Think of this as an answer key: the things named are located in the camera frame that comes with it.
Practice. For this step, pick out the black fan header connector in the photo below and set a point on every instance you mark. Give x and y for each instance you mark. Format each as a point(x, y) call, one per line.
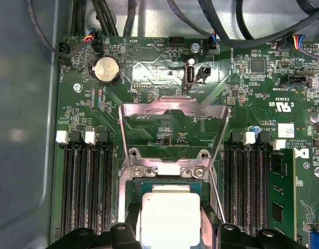
point(63, 53)

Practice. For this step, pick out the internal USB port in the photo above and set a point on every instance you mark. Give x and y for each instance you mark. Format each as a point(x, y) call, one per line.
point(189, 75)

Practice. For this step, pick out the silver motherboard screw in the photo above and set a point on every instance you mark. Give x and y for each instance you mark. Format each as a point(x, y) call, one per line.
point(77, 87)
point(194, 47)

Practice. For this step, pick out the black RAM slot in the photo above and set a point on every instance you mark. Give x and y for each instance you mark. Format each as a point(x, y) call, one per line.
point(229, 186)
point(78, 181)
point(93, 181)
point(257, 186)
point(242, 186)
point(65, 181)
point(107, 181)

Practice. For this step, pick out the silver CPU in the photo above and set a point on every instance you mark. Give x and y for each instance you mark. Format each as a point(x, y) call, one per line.
point(169, 218)

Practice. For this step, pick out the black PC case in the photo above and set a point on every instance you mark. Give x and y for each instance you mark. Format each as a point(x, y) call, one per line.
point(19, 103)

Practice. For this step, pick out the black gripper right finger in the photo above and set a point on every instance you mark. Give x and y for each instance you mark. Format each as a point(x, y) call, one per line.
point(237, 237)

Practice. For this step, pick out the white motherboard label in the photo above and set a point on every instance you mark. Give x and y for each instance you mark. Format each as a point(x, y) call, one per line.
point(286, 129)

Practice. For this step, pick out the black jumper header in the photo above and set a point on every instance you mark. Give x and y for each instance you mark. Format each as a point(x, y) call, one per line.
point(203, 74)

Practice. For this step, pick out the green motherboard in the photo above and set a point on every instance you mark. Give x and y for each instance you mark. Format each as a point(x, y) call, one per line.
point(239, 77)

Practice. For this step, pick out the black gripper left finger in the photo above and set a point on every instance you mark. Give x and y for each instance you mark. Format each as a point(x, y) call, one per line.
point(121, 238)

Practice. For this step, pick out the silver coin battery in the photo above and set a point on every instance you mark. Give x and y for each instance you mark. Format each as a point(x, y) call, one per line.
point(106, 70)

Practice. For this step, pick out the metal CPU socket cover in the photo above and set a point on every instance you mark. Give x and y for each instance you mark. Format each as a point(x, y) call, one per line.
point(174, 105)

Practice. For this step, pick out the CPU socket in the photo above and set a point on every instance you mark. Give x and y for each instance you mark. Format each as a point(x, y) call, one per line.
point(122, 197)

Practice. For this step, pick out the green RAM stick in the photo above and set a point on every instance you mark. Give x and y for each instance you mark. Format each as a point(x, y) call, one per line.
point(281, 194)

